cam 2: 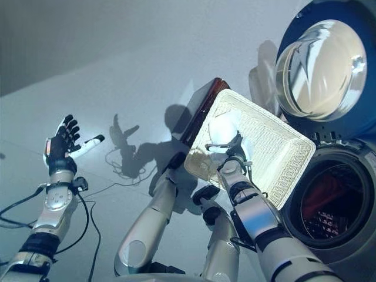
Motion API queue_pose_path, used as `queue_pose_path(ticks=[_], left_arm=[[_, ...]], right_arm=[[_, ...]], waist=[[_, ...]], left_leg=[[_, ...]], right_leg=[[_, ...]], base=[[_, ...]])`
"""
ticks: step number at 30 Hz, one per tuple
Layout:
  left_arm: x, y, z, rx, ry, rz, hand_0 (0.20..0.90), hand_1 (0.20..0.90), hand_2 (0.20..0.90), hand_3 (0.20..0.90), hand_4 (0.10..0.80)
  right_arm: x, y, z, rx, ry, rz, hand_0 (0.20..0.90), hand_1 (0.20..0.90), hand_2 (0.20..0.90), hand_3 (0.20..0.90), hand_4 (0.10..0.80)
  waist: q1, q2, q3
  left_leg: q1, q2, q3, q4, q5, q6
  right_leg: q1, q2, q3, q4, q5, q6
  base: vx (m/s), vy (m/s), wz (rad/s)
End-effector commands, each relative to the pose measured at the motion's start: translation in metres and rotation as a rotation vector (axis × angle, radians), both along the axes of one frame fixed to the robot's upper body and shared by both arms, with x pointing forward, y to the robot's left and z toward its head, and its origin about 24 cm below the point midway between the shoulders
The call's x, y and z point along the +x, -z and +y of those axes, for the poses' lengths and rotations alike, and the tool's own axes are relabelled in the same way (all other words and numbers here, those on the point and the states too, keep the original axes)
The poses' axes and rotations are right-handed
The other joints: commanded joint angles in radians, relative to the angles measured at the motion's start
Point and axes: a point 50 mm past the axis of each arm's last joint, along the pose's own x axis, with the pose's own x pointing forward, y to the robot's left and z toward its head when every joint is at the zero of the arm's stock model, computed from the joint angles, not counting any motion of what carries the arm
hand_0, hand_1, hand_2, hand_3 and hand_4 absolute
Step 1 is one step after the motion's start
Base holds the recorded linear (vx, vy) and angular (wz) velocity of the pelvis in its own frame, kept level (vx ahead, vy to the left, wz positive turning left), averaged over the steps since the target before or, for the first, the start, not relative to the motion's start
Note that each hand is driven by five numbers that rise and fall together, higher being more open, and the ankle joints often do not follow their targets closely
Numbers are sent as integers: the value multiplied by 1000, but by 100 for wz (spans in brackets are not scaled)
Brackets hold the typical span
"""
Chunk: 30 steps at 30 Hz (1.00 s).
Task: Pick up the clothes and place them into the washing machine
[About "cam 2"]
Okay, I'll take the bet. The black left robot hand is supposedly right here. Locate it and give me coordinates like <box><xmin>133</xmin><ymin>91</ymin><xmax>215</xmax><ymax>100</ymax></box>
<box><xmin>43</xmin><ymin>114</ymin><xmax>106</xmax><ymax>174</ymax></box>

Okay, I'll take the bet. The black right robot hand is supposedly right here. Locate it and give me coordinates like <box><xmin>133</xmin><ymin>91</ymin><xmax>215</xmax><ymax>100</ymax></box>
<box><xmin>205</xmin><ymin>132</ymin><xmax>253</xmax><ymax>165</ymax></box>

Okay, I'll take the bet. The white cloth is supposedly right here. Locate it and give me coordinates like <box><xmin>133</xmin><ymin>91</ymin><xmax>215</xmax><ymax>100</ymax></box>
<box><xmin>207</xmin><ymin>110</ymin><xmax>254</xmax><ymax>161</ymax></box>

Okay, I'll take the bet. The red cloth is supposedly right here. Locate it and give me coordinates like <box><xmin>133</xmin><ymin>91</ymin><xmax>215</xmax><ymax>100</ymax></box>
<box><xmin>302</xmin><ymin>173</ymin><xmax>350</xmax><ymax>212</ymax></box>

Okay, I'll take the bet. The round glass washing machine door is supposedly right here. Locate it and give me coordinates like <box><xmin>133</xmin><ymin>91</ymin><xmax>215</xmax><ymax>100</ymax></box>
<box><xmin>248</xmin><ymin>11</ymin><xmax>376</xmax><ymax>142</ymax></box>

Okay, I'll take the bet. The grey front-load washing machine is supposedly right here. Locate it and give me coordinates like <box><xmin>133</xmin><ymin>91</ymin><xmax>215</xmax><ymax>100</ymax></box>
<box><xmin>278</xmin><ymin>137</ymin><xmax>376</xmax><ymax>282</ymax></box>

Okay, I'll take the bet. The white wicker basket tray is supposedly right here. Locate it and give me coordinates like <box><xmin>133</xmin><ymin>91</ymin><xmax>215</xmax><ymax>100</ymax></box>
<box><xmin>184</xmin><ymin>89</ymin><xmax>317</xmax><ymax>211</ymax></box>

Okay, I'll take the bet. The dark brown stool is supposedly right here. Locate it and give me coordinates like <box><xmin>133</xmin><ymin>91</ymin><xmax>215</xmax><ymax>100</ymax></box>
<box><xmin>172</xmin><ymin>77</ymin><xmax>231</xmax><ymax>177</ymax></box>

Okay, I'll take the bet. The silver left robot leg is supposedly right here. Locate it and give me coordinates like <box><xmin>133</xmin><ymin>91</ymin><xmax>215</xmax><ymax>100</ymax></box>
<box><xmin>113</xmin><ymin>152</ymin><xmax>182</xmax><ymax>277</ymax></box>

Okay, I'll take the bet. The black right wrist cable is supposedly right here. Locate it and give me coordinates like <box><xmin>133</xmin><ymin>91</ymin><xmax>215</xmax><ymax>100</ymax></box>
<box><xmin>240</xmin><ymin>163</ymin><xmax>270</xmax><ymax>197</ymax></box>

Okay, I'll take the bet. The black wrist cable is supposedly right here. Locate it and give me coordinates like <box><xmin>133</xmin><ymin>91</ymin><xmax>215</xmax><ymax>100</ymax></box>
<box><xmin>240</xmin><ymin>163</ymin><xmax>270</xmax><ymax>197</ymax></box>
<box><xmin>0</xmin><ymin>184</ymin><xmax>102</xmax><ymax>282</ymax></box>

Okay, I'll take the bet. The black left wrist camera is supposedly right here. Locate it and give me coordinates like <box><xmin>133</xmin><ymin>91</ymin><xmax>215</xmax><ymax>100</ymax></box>
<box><xmin>73</xmin><ymin>177</ymin><xmax>89</xmax><ymax>192</ymax></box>

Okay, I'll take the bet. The thin grey floor wire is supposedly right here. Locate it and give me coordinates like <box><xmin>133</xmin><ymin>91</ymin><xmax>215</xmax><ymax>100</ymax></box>
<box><xmin>88</xmin><ymin>146</ymin><xmax>161</xmax><ymax>196</ymax></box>

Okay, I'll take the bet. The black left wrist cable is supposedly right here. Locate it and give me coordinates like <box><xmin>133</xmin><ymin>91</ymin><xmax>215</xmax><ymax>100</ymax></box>
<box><xmin>0</xmin><ymin>184</ymin><xmax>102</xmax><ymax>282</ymax></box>

